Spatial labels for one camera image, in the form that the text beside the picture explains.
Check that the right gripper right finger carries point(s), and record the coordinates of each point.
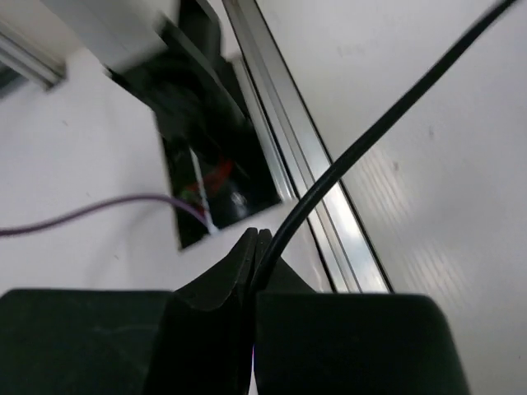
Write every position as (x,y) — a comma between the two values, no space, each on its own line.
(308,342)

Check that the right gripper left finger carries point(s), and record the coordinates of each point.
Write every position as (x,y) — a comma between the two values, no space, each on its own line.
(187,341)

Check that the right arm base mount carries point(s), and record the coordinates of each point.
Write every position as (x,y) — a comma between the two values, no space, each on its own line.
(215,161)

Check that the front aluminium rail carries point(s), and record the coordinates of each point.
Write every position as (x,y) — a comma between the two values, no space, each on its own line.
(344,246)

